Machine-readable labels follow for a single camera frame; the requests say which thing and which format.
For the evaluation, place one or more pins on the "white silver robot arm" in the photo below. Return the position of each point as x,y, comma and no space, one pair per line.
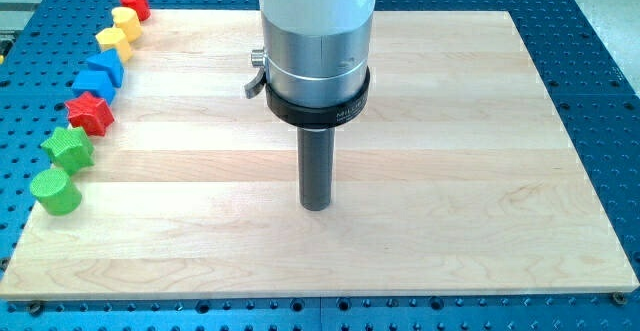
313,66

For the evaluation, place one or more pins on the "light wooden board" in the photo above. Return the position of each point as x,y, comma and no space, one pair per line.
457,178

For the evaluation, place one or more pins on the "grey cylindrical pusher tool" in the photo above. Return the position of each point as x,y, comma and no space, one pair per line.
315,161

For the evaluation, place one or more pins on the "red star block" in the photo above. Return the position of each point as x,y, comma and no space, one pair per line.
91,113

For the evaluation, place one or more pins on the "blue triangle block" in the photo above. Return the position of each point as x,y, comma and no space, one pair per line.
109,62

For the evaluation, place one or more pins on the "yellow heart block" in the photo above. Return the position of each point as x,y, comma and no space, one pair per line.
127,20

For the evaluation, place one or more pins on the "blue pentagon block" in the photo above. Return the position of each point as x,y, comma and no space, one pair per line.
97,83

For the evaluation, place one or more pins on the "yellow pentagon block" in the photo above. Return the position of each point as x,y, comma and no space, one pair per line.
113,38

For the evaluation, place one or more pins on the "red cylinder block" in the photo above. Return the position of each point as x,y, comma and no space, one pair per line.
141,7

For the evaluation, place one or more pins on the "green star block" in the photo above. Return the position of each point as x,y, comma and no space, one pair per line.
69,149

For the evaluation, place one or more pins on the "green cylinder block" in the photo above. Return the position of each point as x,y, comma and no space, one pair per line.
55,191

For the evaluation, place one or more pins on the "blue perforated table plate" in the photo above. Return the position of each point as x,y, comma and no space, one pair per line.
596,102

